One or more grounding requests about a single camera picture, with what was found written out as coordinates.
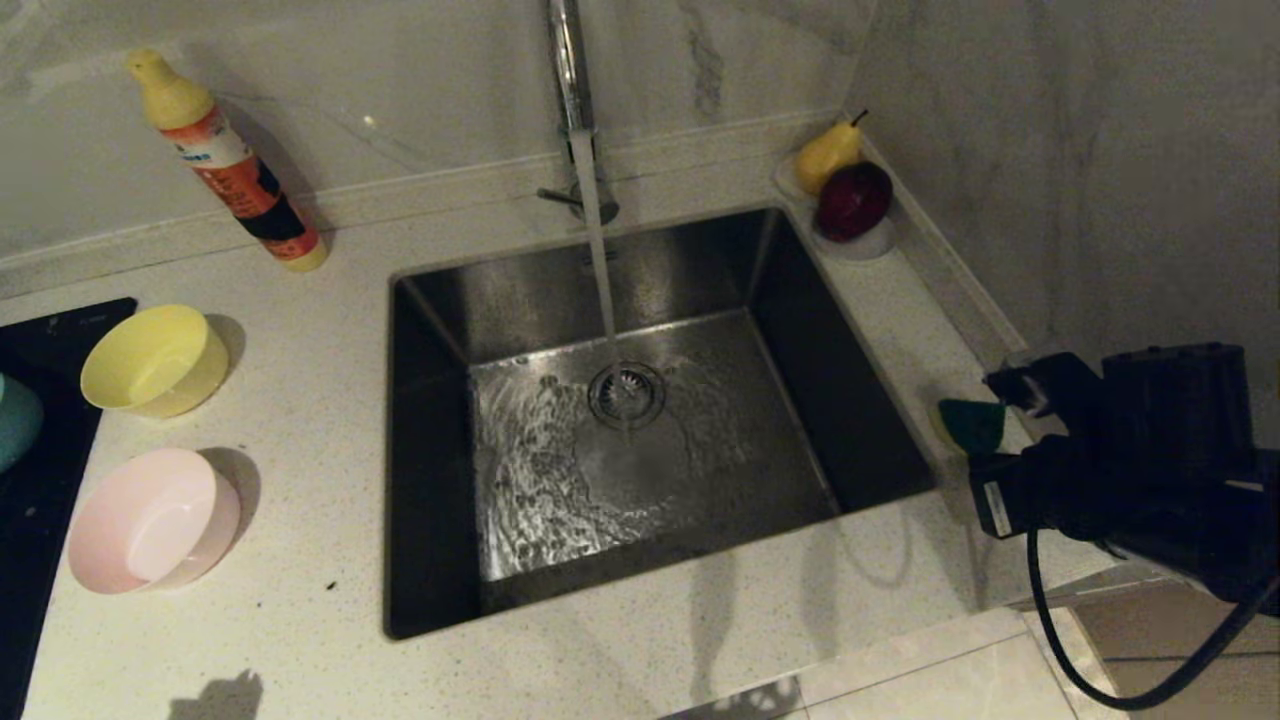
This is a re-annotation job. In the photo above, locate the green and yellow sponge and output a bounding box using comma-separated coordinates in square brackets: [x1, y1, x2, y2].
[935, 398, 1007, 459]

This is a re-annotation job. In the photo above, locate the orange dish soap bottle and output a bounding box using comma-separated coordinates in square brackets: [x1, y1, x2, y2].
[126, 50, 331, 274]

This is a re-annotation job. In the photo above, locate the pink plastic bowl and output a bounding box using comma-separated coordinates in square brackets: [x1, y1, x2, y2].
[67, 447, 243, 596]

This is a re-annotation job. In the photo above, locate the yellow plastic bowl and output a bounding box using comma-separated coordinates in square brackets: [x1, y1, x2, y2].
[80, 304, 231, 420]

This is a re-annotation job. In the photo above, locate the blue plastic bowl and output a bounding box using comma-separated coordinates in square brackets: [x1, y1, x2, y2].
[0, 373, 46, 474]

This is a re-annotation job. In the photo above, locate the stainless steel sink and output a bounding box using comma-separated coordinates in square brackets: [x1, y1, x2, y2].
[384, 205, 944, 641]

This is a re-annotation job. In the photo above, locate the metal sink drain strainer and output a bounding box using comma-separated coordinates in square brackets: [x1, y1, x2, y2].
[587, 362, 667, 432]

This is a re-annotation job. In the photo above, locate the beige wooden cabinet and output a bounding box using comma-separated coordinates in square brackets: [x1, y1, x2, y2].
[1005, 570, 1280, 720]

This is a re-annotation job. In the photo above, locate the small white dish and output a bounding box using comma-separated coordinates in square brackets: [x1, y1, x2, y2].
[771, 155, 896, 263]

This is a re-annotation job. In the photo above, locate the dark red apple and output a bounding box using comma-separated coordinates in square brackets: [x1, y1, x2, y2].
[815, 163, 893, 244]

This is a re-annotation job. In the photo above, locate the yellow pear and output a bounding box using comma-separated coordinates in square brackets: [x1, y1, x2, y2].
[793, 110, 869, 197]

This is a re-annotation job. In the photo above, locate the running water stream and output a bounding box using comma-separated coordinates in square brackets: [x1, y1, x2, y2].
[568, 128, 637, 441]

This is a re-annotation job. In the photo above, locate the chrome faucet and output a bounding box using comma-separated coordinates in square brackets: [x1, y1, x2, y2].
[536, 0, 621, 227]

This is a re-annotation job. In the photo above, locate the black induction cooktop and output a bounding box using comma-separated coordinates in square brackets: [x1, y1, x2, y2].
[0, 298, 139, 720]

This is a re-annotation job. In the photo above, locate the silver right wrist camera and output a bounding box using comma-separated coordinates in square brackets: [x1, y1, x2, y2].
[983, 350, 1103, 421]

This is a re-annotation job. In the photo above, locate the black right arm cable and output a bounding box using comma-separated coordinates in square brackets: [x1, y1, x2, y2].
[1027, 525, 1280, 713]

